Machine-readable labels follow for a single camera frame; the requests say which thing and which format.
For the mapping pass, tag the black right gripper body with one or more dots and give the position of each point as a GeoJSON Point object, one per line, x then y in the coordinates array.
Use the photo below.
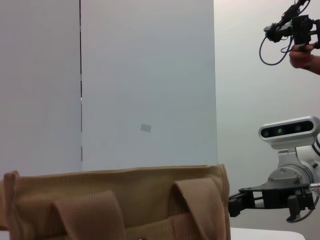
{"type": "Point", "coordinates": [275, 193]}

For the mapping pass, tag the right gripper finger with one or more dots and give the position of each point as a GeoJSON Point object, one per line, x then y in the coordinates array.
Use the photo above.
{"type": "Point", "coordinates": [240, 203]}
{"type": "Point", "coordinates": [293, 206]}

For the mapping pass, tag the khaki canvas food bag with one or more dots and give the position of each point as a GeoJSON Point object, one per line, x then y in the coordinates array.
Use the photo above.
{"type": "Point", "coordinates": [112, 182]}

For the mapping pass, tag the black handheld controller device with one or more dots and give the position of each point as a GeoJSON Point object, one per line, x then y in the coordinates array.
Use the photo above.
{"type": "Point", "coordinates": [302, 27]}

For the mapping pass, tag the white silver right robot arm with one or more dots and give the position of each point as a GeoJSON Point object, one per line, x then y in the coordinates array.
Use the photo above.
{"type": "Point", "coordinates": [287, 175]}

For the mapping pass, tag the person's bare hand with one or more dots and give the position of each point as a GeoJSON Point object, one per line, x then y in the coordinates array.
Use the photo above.
{"type": "Point", "coordinates": [302, 58]}

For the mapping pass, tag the small grey label sticker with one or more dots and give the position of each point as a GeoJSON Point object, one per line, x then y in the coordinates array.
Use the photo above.
{"type": "Point", "coordinates": [146, 127]}

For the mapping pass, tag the white partition board with label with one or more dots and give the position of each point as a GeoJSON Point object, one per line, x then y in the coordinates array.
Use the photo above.
{"type": "Point", "coordinates": [150, 75]}

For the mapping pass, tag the plain white partition board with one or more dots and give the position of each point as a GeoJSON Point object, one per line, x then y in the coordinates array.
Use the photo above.
{"type": "Point", "coordinates": [37, 87]}

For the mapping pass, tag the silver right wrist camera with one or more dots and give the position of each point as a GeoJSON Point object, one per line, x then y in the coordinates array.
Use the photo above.
{"type": "Point", "coordinates": [287, 130]}

